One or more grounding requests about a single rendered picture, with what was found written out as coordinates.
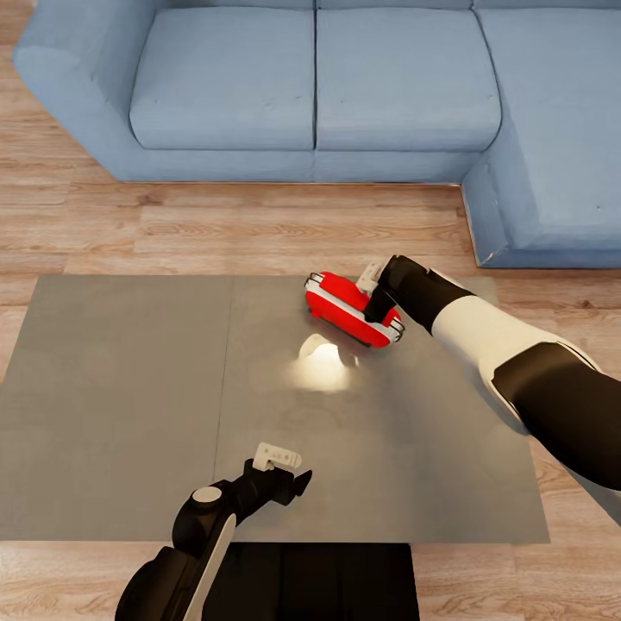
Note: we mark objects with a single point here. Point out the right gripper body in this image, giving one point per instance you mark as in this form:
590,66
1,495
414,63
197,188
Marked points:
377,308

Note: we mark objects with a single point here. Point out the radio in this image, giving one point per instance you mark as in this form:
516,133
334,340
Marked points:
340,303

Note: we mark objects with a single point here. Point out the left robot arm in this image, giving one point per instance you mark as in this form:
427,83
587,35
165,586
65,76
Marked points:
175,585

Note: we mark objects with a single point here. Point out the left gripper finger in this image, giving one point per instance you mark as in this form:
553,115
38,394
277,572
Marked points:
300,483

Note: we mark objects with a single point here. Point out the sofa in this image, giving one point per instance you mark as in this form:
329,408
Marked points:
518,102

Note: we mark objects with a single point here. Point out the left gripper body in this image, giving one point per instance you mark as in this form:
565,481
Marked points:
274,484

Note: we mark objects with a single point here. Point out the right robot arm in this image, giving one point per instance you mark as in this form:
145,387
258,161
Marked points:
536,382

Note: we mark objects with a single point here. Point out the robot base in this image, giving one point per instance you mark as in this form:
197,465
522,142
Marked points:
313,582

